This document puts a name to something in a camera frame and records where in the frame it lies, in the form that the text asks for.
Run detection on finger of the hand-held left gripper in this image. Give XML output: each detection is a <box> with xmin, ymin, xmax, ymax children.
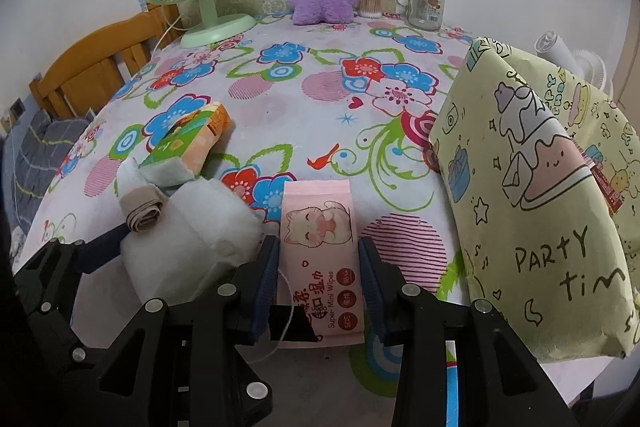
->
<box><xmin>27</xmin><ymin>304</ymin><xmax>108</xmax><ymax>380</ymax></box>
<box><xmin>14</xmin><ymin>226</ymin><xmax>127</xmax><ymax>308</ymax></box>

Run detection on grey plaid pillow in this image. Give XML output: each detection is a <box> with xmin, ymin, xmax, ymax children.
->
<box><xmin>12</xmin><ymin>111</ymin><xmax>93</xmax><ymax>218</ymax></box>

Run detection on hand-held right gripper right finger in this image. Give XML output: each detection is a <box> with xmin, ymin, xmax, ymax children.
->
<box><xmin>357</xmin><ymin>237</ymin><xmax>573</xmax><ymax>427</ymax></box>

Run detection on white fan cord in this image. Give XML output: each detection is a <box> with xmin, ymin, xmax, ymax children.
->
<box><xmin>152</xmin><ymin>4</ymin><xmax>188</xmax><ymax>55</ymax></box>

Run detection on pink wet wipes pack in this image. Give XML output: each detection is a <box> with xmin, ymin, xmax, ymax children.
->
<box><xmin>277</xmin><ymin>179</ymin><xmax>368</xmax><ymax>348</ymax></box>

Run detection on beige cloth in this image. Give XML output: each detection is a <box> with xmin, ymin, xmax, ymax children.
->
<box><xmin>118</xmin><ymin>185</ymin><xmax>168</xmax><ymax>234</ymax></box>

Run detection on floral tablecloth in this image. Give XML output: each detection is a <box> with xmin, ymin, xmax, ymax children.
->
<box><xmin>22</xmin><ymin>12</ymin><xmax>640</xmax><ymax>408</ymax></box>

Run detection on white floor fan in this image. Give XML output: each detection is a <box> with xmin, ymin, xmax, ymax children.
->
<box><xmin>532</xmin><ymin>31</ymin><xmax>615</xmax><ymax>100</ymax></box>

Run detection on wooden bed headboard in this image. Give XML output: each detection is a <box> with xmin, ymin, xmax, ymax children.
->
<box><xmin>29</xmin><ymin>4</ymin><xmax>182</xmax><ymax>120</ymax></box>

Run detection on yellow cartoon paper box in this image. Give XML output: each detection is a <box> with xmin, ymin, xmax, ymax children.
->
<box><xmin>429</xmin><ymin>36</ymin><xmax>640</xmax><ymax>364</ymax></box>

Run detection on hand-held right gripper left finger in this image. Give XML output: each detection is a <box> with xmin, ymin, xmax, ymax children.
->
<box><xmin>90</xmin><ymin>234</ymin><xmax>282</xmax><ymax>427</ymax></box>

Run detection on cotton swab container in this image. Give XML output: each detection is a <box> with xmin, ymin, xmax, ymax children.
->
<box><xmin>357</xmin><ymin>0</ymin><xmax>393</xmax><ymax>18</ymax></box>

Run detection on green orange tissue pack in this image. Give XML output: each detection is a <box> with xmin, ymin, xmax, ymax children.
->
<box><xmin>137</xmin><ymin>102</ymin><xmax>232</xmax><ymax>175</ymax></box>

